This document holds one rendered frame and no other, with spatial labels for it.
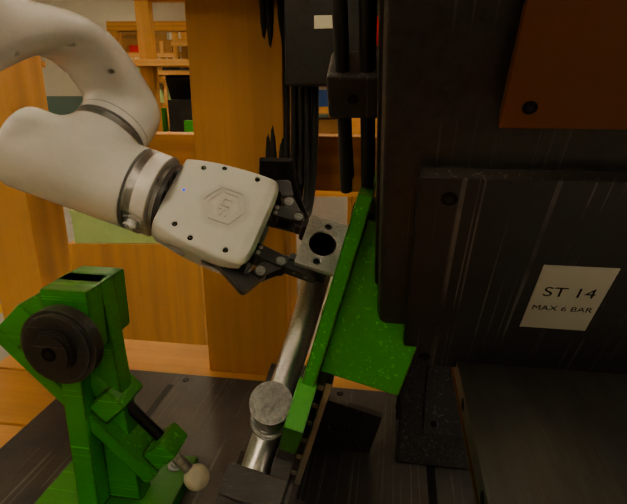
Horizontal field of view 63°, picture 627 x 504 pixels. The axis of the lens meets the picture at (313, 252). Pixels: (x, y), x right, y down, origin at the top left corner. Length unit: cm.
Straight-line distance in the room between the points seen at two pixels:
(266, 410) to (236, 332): 42
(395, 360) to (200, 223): 22
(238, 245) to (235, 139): 33
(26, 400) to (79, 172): 51
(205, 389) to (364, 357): 44
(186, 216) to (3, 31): 20
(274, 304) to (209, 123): 30
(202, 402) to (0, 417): 30
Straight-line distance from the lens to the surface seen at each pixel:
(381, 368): 44
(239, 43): 78
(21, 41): 48
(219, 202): 50
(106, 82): 57
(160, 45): 1021
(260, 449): 56
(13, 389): 99
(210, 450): 72
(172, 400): 83
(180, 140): 91
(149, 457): 60
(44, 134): 55
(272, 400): 46
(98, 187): 51
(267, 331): 86
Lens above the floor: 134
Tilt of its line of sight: 18 degrees down
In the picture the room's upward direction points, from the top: straight up
